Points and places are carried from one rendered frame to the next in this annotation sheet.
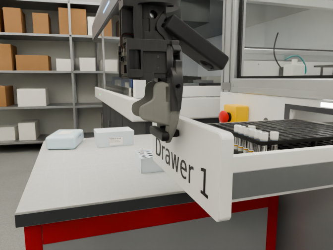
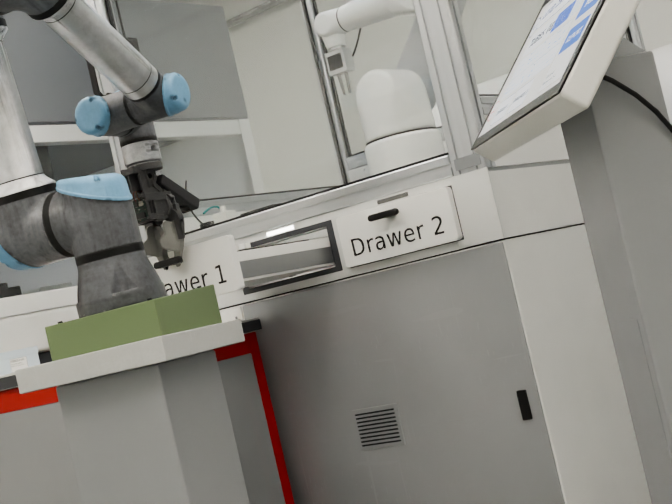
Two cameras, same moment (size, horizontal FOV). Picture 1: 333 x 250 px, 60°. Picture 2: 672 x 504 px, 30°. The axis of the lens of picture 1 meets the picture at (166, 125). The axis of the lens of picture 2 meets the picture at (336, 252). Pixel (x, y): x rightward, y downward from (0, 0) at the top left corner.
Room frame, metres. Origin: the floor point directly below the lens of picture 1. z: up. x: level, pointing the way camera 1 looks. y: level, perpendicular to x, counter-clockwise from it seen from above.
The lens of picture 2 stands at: (-1.80, 1.16, 0.74)
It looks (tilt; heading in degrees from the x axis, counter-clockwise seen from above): 2 degrees up; 326
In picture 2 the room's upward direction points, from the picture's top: 13 degrees counter-clockwise
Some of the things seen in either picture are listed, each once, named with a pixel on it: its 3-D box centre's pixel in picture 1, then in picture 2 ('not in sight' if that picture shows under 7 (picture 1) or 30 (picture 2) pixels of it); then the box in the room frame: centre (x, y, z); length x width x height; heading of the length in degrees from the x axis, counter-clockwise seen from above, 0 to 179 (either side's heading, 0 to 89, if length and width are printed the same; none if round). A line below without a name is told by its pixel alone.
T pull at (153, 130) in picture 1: (165, 132); (172, 261); (0.45, 0.00, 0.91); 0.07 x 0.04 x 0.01; 19
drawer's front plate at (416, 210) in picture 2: not in sight; (397, 228); (0.26, -0.43, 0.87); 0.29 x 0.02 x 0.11; 19
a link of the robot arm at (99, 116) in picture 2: not in sight; (111, 114); (0.38, 0.10, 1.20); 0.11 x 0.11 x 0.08; 31
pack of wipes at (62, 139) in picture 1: (66, 138); not in sight; (0.99, 0.35, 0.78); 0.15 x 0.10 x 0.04; 5
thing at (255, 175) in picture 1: (285, 147); (252, 268); (0.53, -0.22, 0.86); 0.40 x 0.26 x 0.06; 109
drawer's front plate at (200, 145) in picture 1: (181, 150); (184, 275); (0.46, -0.02, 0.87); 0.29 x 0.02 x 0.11; 19
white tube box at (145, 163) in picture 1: (160, 159); not in sight; (0.74, 0.02, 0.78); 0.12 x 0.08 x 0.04; 107
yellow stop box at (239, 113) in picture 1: (234, 116); not in sight; (0.87, -0.21, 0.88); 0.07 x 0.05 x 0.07; 19
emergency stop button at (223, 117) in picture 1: (225, 117); not in sight; (0.86, -0.18, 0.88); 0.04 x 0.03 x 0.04; 19
